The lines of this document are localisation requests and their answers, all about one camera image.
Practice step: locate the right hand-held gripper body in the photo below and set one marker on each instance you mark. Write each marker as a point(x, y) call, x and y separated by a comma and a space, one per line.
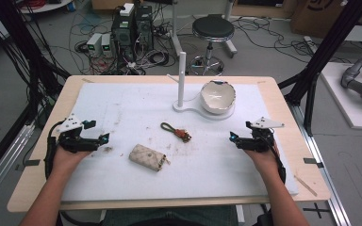
point(259, 141)

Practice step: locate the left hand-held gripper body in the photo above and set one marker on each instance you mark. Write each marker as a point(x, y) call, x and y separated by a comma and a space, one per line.
point(72, 141)

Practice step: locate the person's left hand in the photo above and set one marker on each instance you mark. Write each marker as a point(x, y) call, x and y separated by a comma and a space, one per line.
point(66, 160)

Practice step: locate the person's right hand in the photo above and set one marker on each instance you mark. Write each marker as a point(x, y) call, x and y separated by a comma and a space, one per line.
point(265, 161)

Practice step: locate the white shell-shaped bowl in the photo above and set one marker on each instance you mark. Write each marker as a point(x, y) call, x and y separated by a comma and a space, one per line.
point(217, 97)

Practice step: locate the beige quilted pouch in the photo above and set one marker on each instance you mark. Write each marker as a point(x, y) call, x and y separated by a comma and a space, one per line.
point(147, 157)

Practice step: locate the white foam mat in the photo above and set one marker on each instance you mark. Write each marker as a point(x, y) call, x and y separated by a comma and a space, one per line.
point(138, 103)

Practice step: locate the black tape strip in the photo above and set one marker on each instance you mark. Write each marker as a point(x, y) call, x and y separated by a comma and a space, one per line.
point(312, 161)
point(28, 164)

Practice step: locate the thin wooden stick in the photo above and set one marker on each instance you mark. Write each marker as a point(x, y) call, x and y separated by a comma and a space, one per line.
point(305, 185)

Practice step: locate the white stand with pole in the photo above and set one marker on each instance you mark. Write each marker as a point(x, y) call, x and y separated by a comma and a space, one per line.
point(181, 78)

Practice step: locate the white platform board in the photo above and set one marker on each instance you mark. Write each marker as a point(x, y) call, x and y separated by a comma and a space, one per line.
point(342, 103)

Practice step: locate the white power supply unit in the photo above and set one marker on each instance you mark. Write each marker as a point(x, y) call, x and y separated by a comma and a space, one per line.
point(93, 44)
point(106, 45)

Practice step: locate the person's blue jeans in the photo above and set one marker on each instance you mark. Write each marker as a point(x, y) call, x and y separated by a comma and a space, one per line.
point(169, 216)

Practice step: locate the black round stool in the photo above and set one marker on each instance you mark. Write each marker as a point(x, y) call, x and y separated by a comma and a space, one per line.
point(213, 29)

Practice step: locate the black computer tower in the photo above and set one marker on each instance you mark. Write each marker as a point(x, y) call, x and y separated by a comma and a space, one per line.
point(132, 31)

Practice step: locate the small white box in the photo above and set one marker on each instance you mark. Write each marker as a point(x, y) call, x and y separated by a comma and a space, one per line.
point(127, 9)

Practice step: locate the brown cardboard box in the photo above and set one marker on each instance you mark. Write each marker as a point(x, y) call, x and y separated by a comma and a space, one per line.
point(320, 15)

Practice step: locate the black metal frame post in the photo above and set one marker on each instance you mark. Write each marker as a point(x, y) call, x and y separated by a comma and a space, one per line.
point(19, 37)
point(326, 47)

